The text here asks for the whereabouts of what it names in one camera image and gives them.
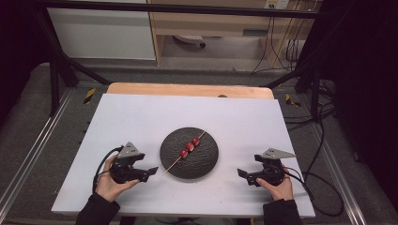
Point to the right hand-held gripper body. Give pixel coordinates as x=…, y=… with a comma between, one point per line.
x=275, y=173

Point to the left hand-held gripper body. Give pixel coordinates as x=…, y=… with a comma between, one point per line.
x=123, y=172

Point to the thin bamboo skewer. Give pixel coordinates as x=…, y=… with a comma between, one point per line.
x=170, y=167

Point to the black round textured plate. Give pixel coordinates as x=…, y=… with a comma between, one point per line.
x=203, y=165

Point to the person's right hand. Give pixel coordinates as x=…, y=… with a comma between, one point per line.
x=283, y=191

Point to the person's left hand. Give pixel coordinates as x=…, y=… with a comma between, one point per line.
x=108, y=187

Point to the white board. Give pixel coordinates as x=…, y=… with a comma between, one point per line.
x=131, y=125

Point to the yellow black tape strip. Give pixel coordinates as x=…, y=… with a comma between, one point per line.
x=291, y=100
x=89, y=95

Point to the wooden table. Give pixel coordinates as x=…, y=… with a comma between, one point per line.
x=187, y=90

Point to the dark curtain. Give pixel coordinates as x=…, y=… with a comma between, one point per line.
x=369, y=78
x=18, y=37

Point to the white chair base with caster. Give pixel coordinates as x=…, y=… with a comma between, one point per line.
x=187, y=38

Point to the white cabinet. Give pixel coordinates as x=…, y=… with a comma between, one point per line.
x=100, y=34

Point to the light wooden desk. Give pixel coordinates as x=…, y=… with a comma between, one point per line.
x=203, y=23

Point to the aluminium rail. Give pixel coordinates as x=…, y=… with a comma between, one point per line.
x=343, y=187
x=34, y=150

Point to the black metal frame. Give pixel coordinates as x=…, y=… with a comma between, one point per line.
x=187, y=8

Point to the white wall outlet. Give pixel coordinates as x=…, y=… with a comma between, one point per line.
x=277, y=3

